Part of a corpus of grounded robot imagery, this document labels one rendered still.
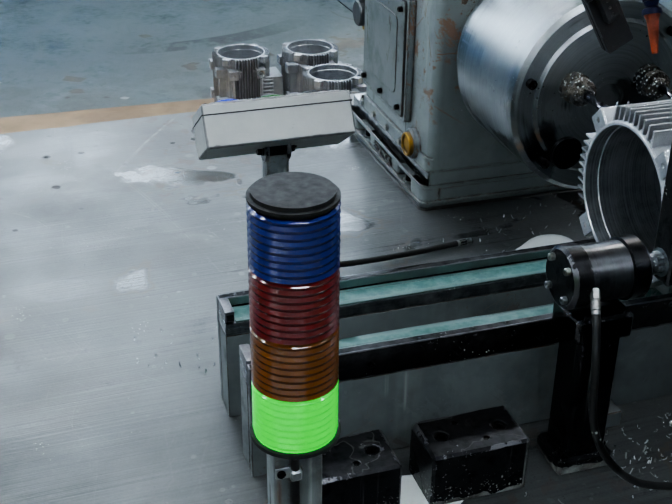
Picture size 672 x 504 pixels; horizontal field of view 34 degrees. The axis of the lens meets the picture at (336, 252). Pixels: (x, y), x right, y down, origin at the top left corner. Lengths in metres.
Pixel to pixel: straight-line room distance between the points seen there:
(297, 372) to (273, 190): 0.12
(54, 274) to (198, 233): 0.21
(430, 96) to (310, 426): 0.87
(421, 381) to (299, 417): 0.37
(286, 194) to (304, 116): 0.55
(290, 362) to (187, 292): 0.70
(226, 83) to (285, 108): 2.48
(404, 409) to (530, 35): 0.49
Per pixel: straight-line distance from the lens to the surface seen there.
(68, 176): 1.76
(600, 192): 1.28
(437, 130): 1.58
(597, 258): 1.02
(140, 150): 1.84
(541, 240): 1.56
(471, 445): 1.07
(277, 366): 0.73
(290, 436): 0.76
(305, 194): 0.69
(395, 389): 1.11
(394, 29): 1.63
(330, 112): 1.25
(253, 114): 1.23
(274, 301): 0.70
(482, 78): 1.42
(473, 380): 1.14
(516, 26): 1.39
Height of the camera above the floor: 1.51
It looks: 28 degrees down
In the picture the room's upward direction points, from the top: 1 degrees clockwise
